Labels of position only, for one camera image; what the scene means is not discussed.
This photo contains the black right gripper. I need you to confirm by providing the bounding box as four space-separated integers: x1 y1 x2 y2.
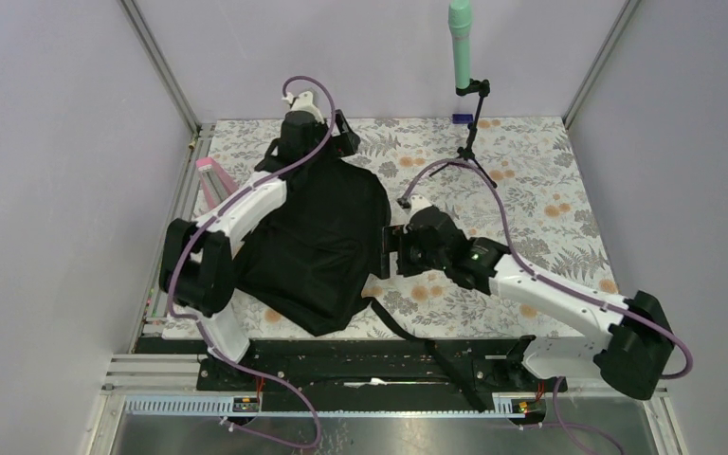
367 225 449 279

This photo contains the black student backpack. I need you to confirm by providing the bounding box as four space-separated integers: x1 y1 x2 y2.
231 109 491 412

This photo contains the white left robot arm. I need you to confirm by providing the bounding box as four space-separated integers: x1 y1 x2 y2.
158 108 346 390

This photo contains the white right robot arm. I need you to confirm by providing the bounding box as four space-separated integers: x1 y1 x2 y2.
381 206 676 401

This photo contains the floral tablecloth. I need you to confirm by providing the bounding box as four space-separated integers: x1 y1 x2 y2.
161 117 632 341

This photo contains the black tripod stand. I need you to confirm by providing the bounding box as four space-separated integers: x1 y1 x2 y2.
428 78 499 190

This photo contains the green microphone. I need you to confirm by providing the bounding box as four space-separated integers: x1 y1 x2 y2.
447 0 473 96

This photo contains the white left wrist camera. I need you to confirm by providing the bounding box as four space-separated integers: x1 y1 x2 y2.
282 89 325 123

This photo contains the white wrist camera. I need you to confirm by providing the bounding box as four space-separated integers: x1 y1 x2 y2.
282 89 325 123
397 194 433 217

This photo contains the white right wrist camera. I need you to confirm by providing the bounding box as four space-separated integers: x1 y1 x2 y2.
397 194 433 217

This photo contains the blue block at wall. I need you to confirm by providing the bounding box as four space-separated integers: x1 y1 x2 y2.
451 114 474 124

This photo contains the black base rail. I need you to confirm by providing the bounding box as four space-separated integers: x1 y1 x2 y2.
196 337 567 413

